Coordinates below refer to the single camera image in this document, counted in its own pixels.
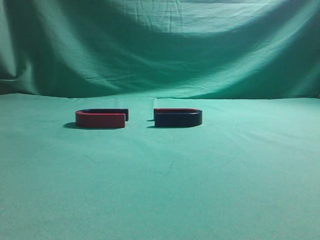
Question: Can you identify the green cloth backdrop and cover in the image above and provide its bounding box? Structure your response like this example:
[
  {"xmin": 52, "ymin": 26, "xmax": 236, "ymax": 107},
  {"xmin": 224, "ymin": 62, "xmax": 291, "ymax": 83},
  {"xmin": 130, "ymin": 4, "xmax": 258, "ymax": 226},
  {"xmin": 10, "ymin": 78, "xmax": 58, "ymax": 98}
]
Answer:
[{"xmin": 0, "ymin": 0, "xmax": 320, "ymax": 240}]

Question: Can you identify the right blue red horseshoe magnet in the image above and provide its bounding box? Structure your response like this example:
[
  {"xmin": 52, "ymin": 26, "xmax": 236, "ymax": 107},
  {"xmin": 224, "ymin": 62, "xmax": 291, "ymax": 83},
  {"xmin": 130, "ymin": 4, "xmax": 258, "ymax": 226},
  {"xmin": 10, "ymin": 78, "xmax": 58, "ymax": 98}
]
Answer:
[{"xmin": 153, "ymin": 108, "xmax": 203, "ymax": 128}]

